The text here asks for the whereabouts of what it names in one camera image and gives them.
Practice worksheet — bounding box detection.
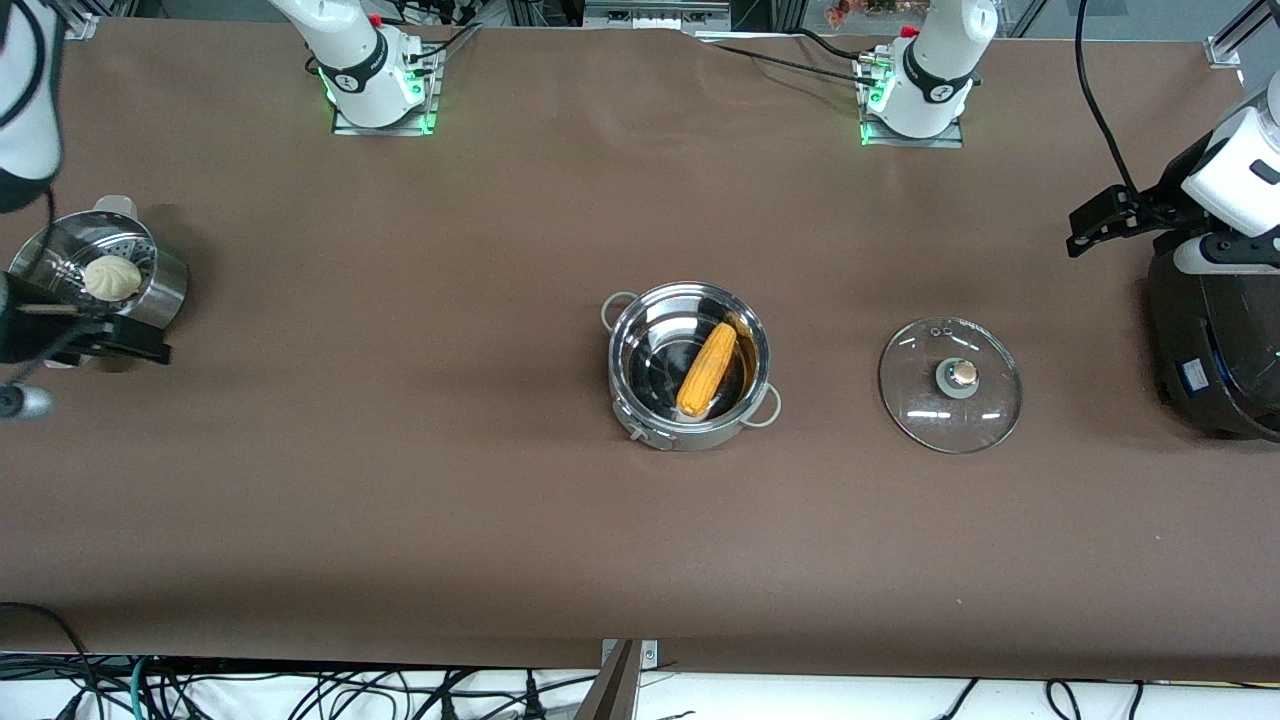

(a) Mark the aluminium frame beam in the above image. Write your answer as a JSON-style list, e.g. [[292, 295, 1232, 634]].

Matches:
[[582, 0, 733, 31]]

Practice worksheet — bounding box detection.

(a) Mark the glass pot lid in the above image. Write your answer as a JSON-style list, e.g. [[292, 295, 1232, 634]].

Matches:
[[878, 317, 1024, 456]]

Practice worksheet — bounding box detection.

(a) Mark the steel steamer pot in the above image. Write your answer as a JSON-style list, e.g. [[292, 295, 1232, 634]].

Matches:
[[8, 195, 189, 371]]

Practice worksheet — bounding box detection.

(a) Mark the yellow corn cob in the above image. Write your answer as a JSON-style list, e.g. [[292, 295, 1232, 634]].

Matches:
[[675, 321, 740, 419]]

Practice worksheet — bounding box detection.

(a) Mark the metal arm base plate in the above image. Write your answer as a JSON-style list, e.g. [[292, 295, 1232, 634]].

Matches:
[[858, 55, 967, 149], [332, 40, 441, 136]]

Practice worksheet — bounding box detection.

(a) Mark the long black base cable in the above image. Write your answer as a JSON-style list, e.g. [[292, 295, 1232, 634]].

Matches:
[[698, 38, 879, 85]]

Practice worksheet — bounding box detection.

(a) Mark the looping black floor cable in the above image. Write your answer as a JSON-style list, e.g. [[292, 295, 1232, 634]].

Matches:
[[0, 600, 103, 720]]

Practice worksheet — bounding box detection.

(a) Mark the short black base cable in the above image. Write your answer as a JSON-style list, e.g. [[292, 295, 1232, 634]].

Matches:
[[788, 26, 873, 65]]

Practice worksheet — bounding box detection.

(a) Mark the black cable at arm base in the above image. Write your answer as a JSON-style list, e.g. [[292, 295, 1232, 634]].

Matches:
[[400, 22, 483, 65]]

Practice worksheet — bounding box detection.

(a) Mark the black rice cooker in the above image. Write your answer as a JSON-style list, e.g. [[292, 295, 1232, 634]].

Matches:
[[1146, 225, 1280, 443]]

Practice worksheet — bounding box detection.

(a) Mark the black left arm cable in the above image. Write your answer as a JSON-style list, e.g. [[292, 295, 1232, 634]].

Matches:
[[1074, 0, 1143, 199]]

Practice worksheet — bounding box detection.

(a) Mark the steel pot with grey handles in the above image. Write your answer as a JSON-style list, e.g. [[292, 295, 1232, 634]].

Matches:
[[600, 280, 783, 453]]

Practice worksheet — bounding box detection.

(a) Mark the white steamed bun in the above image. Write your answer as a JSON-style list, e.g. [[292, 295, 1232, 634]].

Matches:
[[82, 255, 144, 304]]

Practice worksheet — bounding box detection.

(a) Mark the brown table cover sheet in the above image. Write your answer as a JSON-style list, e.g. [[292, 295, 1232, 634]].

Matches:
[[0, 18, 1280, 683]]

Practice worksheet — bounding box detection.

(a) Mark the metal bracket with grey bar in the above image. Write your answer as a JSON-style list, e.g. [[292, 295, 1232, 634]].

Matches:
[[574, 638, 661, 720]]

